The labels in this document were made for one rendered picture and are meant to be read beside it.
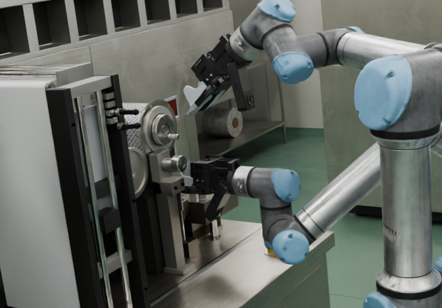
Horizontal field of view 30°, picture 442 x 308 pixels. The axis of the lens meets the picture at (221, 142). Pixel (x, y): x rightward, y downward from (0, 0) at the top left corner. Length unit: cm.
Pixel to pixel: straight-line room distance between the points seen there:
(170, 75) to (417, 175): 132
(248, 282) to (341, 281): 221
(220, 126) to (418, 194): 495
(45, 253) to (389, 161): 82
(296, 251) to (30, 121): 63
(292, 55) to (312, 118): 530
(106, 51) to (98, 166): 72
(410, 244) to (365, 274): 274
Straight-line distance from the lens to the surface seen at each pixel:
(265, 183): 192
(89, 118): 168
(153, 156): 197
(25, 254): 193
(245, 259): 209
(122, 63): 242
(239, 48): 180
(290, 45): 172
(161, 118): 199
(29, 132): 179
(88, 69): 179
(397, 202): 144
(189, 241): 214
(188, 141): 296
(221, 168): 199
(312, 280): 220
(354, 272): 424
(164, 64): 258
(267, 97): 716
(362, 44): 169
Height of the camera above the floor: 168
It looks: 14 degrees down
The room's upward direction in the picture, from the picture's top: 6 degrees counter-clockwise
